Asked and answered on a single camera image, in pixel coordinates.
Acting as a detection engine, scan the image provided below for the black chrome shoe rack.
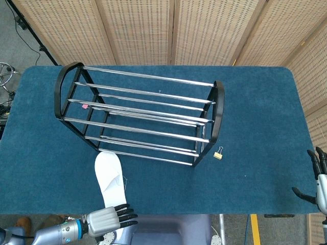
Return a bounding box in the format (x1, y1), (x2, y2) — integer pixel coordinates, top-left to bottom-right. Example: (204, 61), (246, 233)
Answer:
(54, 62), (225, 168)

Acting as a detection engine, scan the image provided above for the blue floor cable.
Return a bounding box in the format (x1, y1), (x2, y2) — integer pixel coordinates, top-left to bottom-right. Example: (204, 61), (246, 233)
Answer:
(244, 214), (250, 245)

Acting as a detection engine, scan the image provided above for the black tripod stand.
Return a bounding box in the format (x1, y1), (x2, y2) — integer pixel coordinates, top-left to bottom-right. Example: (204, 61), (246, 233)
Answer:
(5, 0), (59, 66)

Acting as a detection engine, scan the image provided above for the chrome chair base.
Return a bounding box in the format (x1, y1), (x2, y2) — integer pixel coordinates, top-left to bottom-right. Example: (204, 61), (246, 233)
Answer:
(0, 62), (20, 90)

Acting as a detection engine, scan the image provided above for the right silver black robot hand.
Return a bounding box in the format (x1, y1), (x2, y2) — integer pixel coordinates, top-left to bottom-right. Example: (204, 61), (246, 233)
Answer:
(292, 146), (327, 216)

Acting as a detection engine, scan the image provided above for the wicker folding screen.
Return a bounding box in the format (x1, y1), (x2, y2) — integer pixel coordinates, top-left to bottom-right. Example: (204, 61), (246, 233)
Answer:
(11, 0), (327, 245)

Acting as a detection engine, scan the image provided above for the yellow binder clip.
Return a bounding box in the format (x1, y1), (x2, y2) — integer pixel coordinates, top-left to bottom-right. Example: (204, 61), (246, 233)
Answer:
(213, 146), (224, 161)

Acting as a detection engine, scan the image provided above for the silver table leg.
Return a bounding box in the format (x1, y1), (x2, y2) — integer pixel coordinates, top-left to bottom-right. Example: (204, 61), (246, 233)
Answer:
(218, 214), (226, 245)

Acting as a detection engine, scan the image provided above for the grey-blue robot torso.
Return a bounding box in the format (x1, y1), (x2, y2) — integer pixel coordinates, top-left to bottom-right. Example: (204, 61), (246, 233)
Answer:
(112, 214), (213, 245)

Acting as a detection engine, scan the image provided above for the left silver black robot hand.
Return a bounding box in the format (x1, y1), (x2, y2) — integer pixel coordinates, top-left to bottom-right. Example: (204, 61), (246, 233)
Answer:
(86, 203), (138, 242)

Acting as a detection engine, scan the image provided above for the white slipper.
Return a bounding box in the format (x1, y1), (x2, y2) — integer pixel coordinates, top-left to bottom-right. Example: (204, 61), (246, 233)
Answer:
(94, 152), (130, 209)

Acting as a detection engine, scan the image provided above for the black cable with adapter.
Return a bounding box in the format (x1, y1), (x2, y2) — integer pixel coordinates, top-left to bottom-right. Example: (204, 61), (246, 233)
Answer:
(7, 2), (41, 66)

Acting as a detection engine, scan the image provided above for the blue carpet table cover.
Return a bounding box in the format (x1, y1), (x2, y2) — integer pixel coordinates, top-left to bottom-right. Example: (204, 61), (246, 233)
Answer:
(0, 65), (323, 215)

